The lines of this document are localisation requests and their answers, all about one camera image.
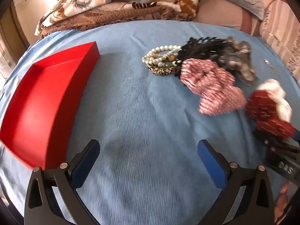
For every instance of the pink bedsheet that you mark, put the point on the pink bedsheet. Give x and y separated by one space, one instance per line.
228 14

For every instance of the grey fuzzy scrunchie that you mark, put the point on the grey fuzzy scrunchie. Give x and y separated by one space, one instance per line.
237 58

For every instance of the blue bed cloth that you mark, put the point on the blue bed cloth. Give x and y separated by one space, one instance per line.
148 126

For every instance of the person right hand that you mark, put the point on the person right hand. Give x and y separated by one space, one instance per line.
281 203

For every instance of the white satin scrunchie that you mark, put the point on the white satin scrunchie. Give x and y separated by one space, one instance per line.
277 94

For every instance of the floral leaf blanket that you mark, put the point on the floral leaf blanket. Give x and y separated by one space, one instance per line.
117 2

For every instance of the black hair claw clip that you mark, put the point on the black hair claw clip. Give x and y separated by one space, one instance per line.
212 48

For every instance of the red tray box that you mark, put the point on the red tray box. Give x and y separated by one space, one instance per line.
38 121

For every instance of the pink striped scrunchie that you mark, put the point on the pink striped scrunchie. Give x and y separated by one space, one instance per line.
214 85

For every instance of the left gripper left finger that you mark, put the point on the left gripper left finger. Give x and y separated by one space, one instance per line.
41 206

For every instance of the striped floral pillow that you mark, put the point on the striped floral pillow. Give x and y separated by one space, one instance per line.
280 30

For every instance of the dark red dotted scrunchie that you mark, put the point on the dark red dotted scrunchie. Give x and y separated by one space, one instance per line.
263 110

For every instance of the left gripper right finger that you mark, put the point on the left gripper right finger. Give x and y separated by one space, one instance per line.
246 195

